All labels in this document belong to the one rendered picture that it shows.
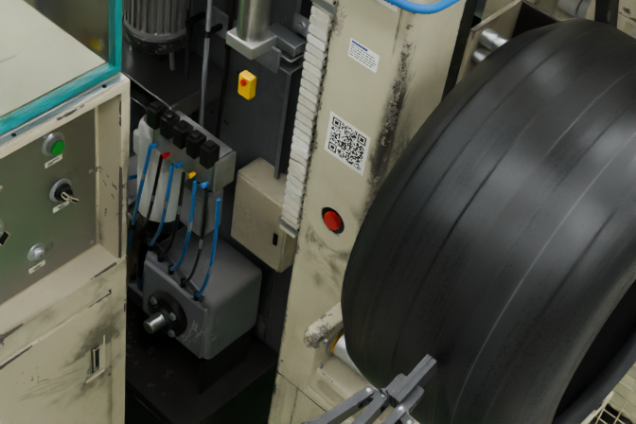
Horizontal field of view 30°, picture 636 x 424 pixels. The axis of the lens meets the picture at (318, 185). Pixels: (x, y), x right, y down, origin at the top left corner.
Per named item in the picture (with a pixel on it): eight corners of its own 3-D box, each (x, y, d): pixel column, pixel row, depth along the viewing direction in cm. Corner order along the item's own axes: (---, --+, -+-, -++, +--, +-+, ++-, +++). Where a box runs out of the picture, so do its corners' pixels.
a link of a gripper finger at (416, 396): (390, 415, 138) (410, 431, 136) (417, 384, 140) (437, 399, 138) (390, 420, 139) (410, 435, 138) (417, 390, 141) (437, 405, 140)
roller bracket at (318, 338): (295, 368, 186) (303, 329, 179) (449, 243, 209) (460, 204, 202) (311, 381, 184) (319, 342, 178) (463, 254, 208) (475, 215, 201)
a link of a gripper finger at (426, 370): (394, 398, 138) (399, 402, 138) (432, 357, 141) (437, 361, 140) (395, 409, 141) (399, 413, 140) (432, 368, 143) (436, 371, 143)
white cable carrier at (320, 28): (278, 227, 193) (313, -15, 160) (299, 212, 196) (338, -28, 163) (298, 242, 191) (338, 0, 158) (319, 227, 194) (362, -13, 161)
